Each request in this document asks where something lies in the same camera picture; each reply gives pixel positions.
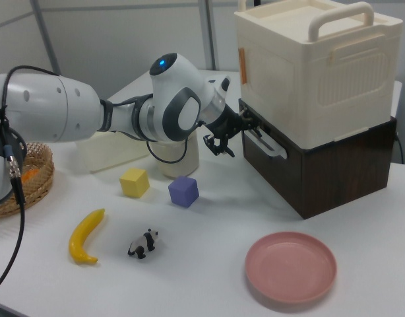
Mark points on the yellow cube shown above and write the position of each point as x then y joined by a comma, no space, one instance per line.
133,185

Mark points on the white open plastic box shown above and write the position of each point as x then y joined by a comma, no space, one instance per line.
107,155

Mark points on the panda toy figure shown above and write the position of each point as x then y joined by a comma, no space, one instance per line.
144,242

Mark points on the dark brown drawer housing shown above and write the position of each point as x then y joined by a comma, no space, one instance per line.
347,171

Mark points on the toy bread with orange topping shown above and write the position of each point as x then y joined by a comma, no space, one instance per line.
31,174

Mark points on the cream round bin with lid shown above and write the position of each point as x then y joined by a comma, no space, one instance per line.
189,166

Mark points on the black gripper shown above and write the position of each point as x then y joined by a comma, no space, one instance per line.
227,123

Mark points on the purple cube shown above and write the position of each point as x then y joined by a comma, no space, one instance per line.
182,195

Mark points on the woven wicker basket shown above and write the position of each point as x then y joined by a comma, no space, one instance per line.
41,185

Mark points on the pink plate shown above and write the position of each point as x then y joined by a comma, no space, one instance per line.
290,267

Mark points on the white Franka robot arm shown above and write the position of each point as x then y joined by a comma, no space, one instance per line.
41,105

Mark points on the yellow toy banana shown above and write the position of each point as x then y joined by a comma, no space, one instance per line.
80,237

